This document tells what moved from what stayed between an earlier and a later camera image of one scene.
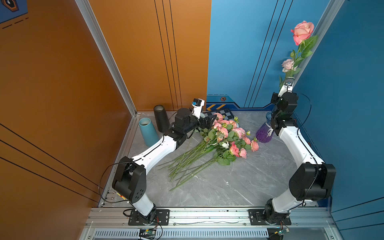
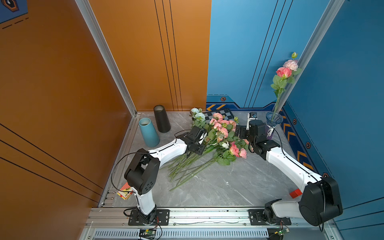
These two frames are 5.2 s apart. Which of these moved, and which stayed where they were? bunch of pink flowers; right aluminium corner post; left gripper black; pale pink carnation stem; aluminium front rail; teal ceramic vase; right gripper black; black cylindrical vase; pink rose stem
Moved: right gripper black; left gripper black; pink rose stem
Stayed: aluminium front rail; right aluminium corner post; pale pink carnation stem; teal ceramic vase; black cylindrical vase; bunch of pink flowers
